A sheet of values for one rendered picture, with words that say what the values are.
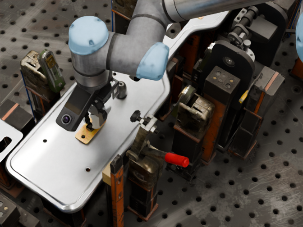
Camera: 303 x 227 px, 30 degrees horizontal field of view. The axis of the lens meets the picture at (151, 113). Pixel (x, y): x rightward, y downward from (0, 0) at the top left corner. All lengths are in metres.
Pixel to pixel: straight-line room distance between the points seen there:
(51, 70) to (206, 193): 0.58
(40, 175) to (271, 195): 0.69
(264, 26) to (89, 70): 0.48
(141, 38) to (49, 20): 0.91
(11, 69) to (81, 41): 0.83
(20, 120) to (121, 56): 0.45
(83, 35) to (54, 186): 0.42
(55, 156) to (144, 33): 0.42
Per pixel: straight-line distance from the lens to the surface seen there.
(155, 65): 1.07
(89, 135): 1.38
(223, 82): 1.34
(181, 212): 1.63
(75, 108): 1.22
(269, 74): 1.43
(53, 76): 1.43
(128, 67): 1.08
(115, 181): 1.20
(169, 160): 1.22
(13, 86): 1.84
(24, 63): 1.46
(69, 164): 1.36
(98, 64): 1.10
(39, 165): 1.37
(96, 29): 1.08
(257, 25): 1.40
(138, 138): 1.20
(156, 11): 1.14
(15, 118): 1.45
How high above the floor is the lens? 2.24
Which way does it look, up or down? 61 degrees down
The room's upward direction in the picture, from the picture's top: 5 degrees clockwise
